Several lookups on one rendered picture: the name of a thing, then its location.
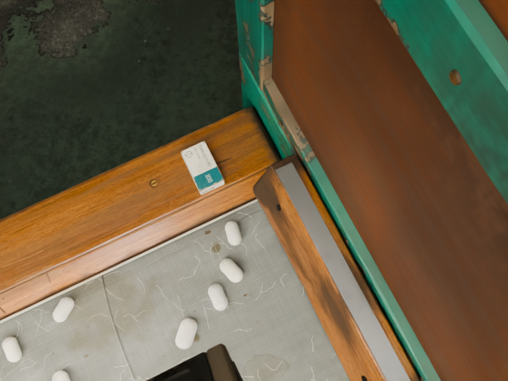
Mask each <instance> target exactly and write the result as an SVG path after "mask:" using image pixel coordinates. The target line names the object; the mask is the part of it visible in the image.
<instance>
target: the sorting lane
mask: <svg viewBox="0 0 508 381"><path fill-rule="evenodd" d="M230 221H235V222H236V223H237V224H238V225H239V229H240V233H241V237H242V240H241V242H240V244H238V245H236V246H234V245H231V244H230V243H229V242H228V237H227V234H226V231H225V225H226V224H227V223H228V222H230ZM223 259H232V260H233V261H234V262H235V264H236V265H237V266H238V267H239V268H240V269H241V270H242V271H243V278H242V280H241V281H239V282H236V283H235V282H232V281H230V280H229V279H228V277H227V276H226V275H225V274H224V273H223V272H222V271H221V269H220V263H221V261H222V260H223ZM215 283H216V284H219V285H221V286H222V288H223V290H224V293H225V296H226V298H227V300H228V306H227V308H226V309H225V310H223V311H219V310H216V309H215V308H214V307H213V304H212V301H211V299H210V297H209V294H208V289H209V287H210V286H211V285H213V284H215ZM64 297H70V298H71V299H73V301H74V307H73V310H72V311H71V312H70V314H69V316H68V317H67V319H66V320H65V321H63V322H57V321H55V320H54V318H53V312H54V310H55V309H56V307H57V305H58V303H59V301H60V300H61V299H62V298H64ZM185 318H192V319H194V320H195V321H196V322H197V331H196V334H195V337H194V341H193V343H192V345H191V347H190V348H187V349H180V348H179V347H178V346H177V345H176V343H175V338H176V336H177V333H178V328H179V327H180V324H181V322H182V321H183V320H184V319H185ZM9 336H13V337H14V338H16V339H17V341H18V344H19V346H20V349H21V351H22V357H21V359H20V360H19V361H17V362H10V361H9V360H8V359H7V357H6V355H5V352H4V349H3V348H2V342H3V340H4V339H5V338H7V337H9ZM218 344H223V345H225V346H226V348H227V350H228V352H229V355H230V356H231V359H232V361H234V363H235V364H236V367H237V369H238V371H239V373H240V375H241V377H242V379H243V381H350V380H349V378H348V376H347V374H346V372H345V370H344V368H343V366H342V364H341V362H340V361H339V359H338V357H337V355H336V353H335V351H334V349H333V347H332V345H331V343H330V341H329V339H328V337H327V335H326V333H325V331H324V328H323V327H322V325H321V322H320V321H319V319H318V316H317V315H316V313H315V311H314V309H313V307H312V305H311V302H310V300H309V298H308V296H307V293H306V291H305V288H304V286H303V285H302V283H301V282H300V280H299V278H298V276H297V274H296V272H295V270H294V268H293V266H292V264H291V262H290V260H289V258H288V257H287V254H286V253H285V251H284V249H283V247H282V245H281V243H280V241H279V240H278V238H277V235H276V234H275V232H274V230H273V228H272V226H271V224H270V222H269V220H268V218H267V216H266V214H265V212H264V210H263V209H262V207H261V206H260V204H259V202H258V200H257V199H256V200H253V201H252V202H250V203H247V204H246V205H243V206H241V207H239V208H237V209H235V210H233V211H231V212H228V213H226V214H224V215H222V216H220V217H218V218H216V219H213V220H211V221H209V222H207V223H205V224H204V225H201V226H199V227H197V228H194V229H193V230H191V231H188V232H187V233H185V234H182V235H180V236H178V237H176V238H174V239H172V240H170V241H167V242H165V243H163V244H161V245H159V246H157V247H155V248H152V249H150V250H148V251H146V252H144V253H142V254H140V255H139V256H135V257H134V258H132V259H129V260H128V261H126V262H123V263H121V264H119V265H117V266H115V267H113V268H111V269H109V270H106V271H104V272H102V273H100V274H98V275H96V276H94V277H91V278H89V279H87V280H85V281H83V282H81V283H79V284H77V285H75V286H73V287H70V288H69V289H67V290H64V291H62V292H60V293H58V294H56V295H54V296H52V297H50V298H48V299H45V300H43V301H41V302H39V303H37V304H35V305H32V306H30V307H28V308H26V309H24V310H22V311H20V312H18V313H16V314H13V315H11V316H10V317H7V318H5V319H4V320H1V321H0V381H52V377H53V375H54V374H55V373H56V372H58V371H59V370H62V371H65V372H67V373H68V375H69V378H70V381H146V380H148V379H150V378H152V377H154V376H156V375H158V374H160V373H162V372H164V371H166V370H168V369H170V368H172V367H174V366H176V365H178V364H180V363H182V362H184V361H186V360H188V359H190V358H192V357H194V356H196V355H198V354H200V353H202V352H205V353H206V352H207V350H208V349H210V348H212V347H214V346H216V345H218Z"/></svg>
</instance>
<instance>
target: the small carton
mask: <svg viewBox="0 0 508 381"><path fill-rule="evenodd" d="M181 155H182V158H183V160H184V162H185V164H186V166H187V168H188V170H189V172H190V174H191V176H192V178H193V180H194V183H195V185H196V186H197V189H198V191H199V192H200V195H203V194H205V193H207V192H209V191H211V190H214V189H216V188H217V187H220V186H222V185H223V184H225V180H224V178H223V176H222V174H221V172H220V170H219V168H218V166H217V164H216V162H215V160H214V158H213V156H212V154H211V152H210V150H209V148H208V146H207V144H206V142H205V141H203V142H200V143H199V144H196V145H194V146H192V147H189V148H188V149H186V150H183V151H181Z"/></svg>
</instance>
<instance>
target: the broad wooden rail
mask: <svg viewBox="0 0 508 381"><path fill-rule="evenodd" d="M203 141H205V142H206V144H207V146H208V148H209V150H210V152H211V154H212V156H213V158H214V160H215V162H216V164H217V166H218V168H219V170H220V172H221V174H222V176H223V178H224V180H225V184H223V185H222V186H220V187H217V188H216V189H214V190H211V191H209V192H207V193H205V194H203V195H200V192H199V191H198V189H197V186H196V185H195V183H194V180H193V178H192V176H191V174H190V172H189V170H188V168H187V166H186V164H185V162H184V160H183V158H182V155H181V151H183V150H186V149H188V148H189V147H192V146H194V145H196V144H199V143H200V142H203ZM280 160H281V158H280V155H279V154H278V152H277V150H276V148H275V146H274V145H273V143H272V141H271V139H270V137H269V135H268V133H267V132H266V130H265V127H264V126H263V125H262V122H261V120H260V118H259V116H258V115H257V113H256V111H255V109H254V108H253V107H247V108H244V109H242V110H240V111H238V112H236V113H233V114H231V115H229V116H226V117H225V118H223V119H220V120H218V121H216V122H213V123H211V124H209V125H207V126H204V127H202V128H201V129H198V130H196V131H194V132H191V133H190V134H187V135H185V136H183V137H181V138H178V139H176V140H174V141H171V142H169V143H168V144H164V145H163V146H161V147H158V148H156V149H154V150H152V151H150V152H147V153H145V154H143V155H141V156H138V157H136V158H134V159H133V160H129V161H128V162H126V163H123V164H121V165H119V166H117V167H114V168H112V169H110V170H108V171H106V172H103V173H101V174H99V175H96V176H95V177H93V178H90V179H88V180H86V181H83V182H81V183H79V184H77V185H74V186H72V187H70V188H68V189H66V190H63V191H61V192H60V193H57V194H55V195H53V196H51V197H48V198H46V199H44V200H41V201H39V202H37V203H35V204H32V205H31V206H28V207H26V208H24V209H21V210H20V211H18V212H15V213H13V214H11V215H8V216H6V217H4V218H2V219H0V321H1V320H4V319H5V318H8V317H10V316H11V315H13V314H16V313H18V312H20V311H22V310H24V309H26V308H28V307H30V306H32V305H35V304H37V303H39V302H41V301H43V300H45V299H48V298H50V297H52V296H54V295H56V294H58V293H60V292H62V291H64V290H67V289H69V288H70V287H73V286H75V285H77V284H79V283H81V282H83V281H85V280H87V279H89V278H91V277H94V276H96V275H98V274H100V273H102V272H104V271H106V270H109V269H111V268H113V267H115V266H117V265H119V264H121V263H123V262H126V261H128V260H129V259H132V258H134V257H135V256H139V255H140V254H142V253H144V252H146V251H148V250H150V249H152V248H155V247H157V246H159V245H161V244H163V243H165V242H167V241H170V240H172V239H174V238H176V237H178V236H180V235H182V234H185V233H187V232H188V231H191V230H193V229H194V228H197V227H199V226H201V225H204V224H205V223H207V222H209V221H211V220H213V219H216V218H218V217H220V216H222V215H224V214H226V213H228V212H231V211H233V210H235V209H237V208H239V207H241V206H243V205H246V204H247V203H250V202H252V201H253V200H256V196H255V194H254V193H253V186H254V184H255V183H256V182H257V181H258V180H259V179H260V178H261V177H262V175H263V174H264V173H265V172H266V170H267V169H268V168H269V167H270V165H271V164H273V163H275V162H278V161H280Z"/></svg>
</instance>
